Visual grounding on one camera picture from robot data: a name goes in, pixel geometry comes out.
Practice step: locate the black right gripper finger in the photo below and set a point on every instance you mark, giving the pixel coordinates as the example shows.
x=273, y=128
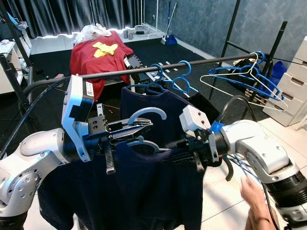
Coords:
x=175, y=156
x=177, y=144

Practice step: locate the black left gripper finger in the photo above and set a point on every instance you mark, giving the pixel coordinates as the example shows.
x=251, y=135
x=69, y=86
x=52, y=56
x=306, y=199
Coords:
x=134, y=125
x=129, y=135

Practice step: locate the grey plastic hanger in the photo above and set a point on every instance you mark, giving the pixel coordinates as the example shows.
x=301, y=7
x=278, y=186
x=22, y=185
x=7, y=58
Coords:
x=148, y=110

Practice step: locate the navy blue shirt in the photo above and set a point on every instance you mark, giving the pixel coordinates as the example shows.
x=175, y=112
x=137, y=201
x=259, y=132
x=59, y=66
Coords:
x=144, y=191
x=144, y=98

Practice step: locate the person bare forearm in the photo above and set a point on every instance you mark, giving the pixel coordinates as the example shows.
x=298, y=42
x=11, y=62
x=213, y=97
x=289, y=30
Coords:
x=259, y=224

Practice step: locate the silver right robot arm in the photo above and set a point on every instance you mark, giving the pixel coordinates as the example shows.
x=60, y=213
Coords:
x=259, y=153

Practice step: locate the blue plastic hanger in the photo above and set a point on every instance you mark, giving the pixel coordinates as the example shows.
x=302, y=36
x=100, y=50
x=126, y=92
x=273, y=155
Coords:
x=268, y=88
x=162, y=73
x=225, y=72
x=189, y=72

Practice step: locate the person bare hand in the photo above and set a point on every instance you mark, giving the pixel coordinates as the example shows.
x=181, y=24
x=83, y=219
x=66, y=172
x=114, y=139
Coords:
x=254, y=201

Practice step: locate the red fleece blanket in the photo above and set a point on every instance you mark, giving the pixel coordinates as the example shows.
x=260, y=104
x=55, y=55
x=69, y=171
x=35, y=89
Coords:
x=91, y=72

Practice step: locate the yellow cloth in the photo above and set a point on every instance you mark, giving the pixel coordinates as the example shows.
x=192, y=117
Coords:
x=105, y=49

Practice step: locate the blue broom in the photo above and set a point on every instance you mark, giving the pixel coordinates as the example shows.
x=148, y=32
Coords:
x=170, y=40

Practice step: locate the white drawer cabinet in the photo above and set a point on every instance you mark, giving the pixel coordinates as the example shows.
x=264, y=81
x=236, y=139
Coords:
x=292, y=91

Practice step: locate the white crumpled plastic bag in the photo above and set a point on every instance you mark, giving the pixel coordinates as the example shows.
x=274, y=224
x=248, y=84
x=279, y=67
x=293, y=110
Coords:
x=88, y=32

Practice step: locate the blue plastic bag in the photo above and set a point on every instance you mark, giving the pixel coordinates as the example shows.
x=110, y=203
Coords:
x=277, y=72

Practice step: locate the white low shelf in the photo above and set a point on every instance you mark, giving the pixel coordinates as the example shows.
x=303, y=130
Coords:
x=7, y=72

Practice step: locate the black pleated curtain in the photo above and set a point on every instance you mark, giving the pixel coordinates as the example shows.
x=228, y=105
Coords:
x=72, y=14

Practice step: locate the black metal frame stand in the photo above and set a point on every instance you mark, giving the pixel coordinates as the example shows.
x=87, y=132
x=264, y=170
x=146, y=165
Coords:
x=21, y=50

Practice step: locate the black leaning ladder frame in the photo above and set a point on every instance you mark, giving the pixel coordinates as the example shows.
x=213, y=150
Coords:
x=278, y=40

